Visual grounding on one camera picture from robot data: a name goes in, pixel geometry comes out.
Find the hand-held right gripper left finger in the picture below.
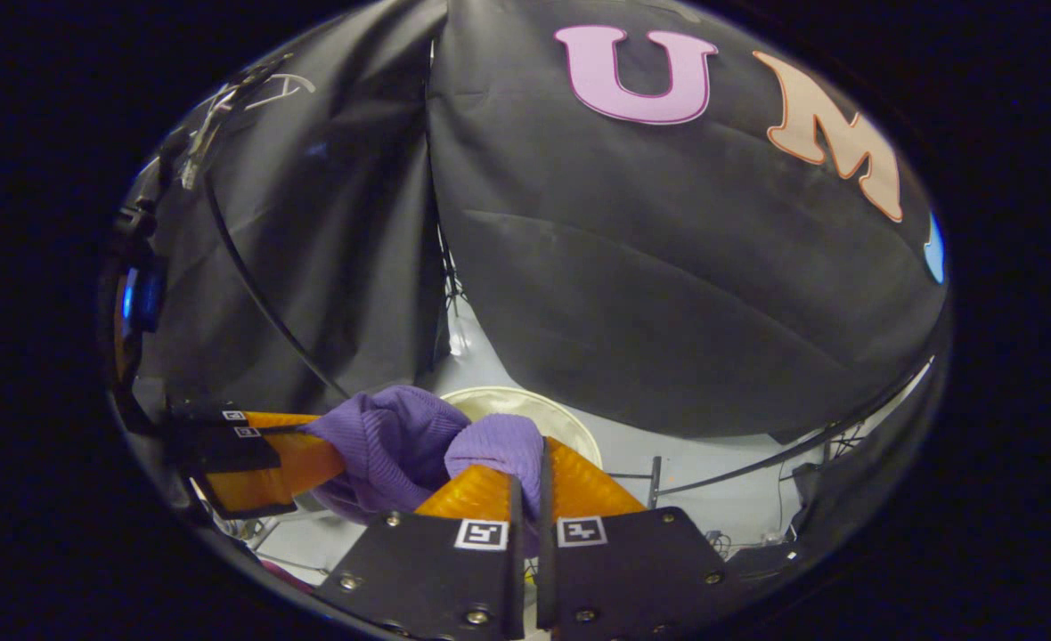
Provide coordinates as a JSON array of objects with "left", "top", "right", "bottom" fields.
[{"left": 316, "top": 463, "right": 526, "bottom": 641}]

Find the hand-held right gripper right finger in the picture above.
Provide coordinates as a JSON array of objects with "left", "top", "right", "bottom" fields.
[{"left": 536, "top": 436, "right": 729, "bottom": 641}]

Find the purple knit garment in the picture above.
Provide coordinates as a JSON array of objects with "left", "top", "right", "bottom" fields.
[{"left": 298, "top": 385, "right": 546, "bottom": 526}]

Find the white clothes hanger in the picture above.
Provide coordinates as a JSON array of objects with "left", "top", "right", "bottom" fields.
[{"left": 180, "top": 85, "right": 243, "bottom": 192}]

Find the black metal clothes rack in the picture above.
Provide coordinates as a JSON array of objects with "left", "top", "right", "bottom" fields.
[{"left": 134, "top": 53, "right": 936, "bottom": 513}]

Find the black backdrop cloth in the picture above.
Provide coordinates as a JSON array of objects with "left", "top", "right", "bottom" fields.
[{"left": 111, "top": 0, "right": 949, "bottom": 442}]

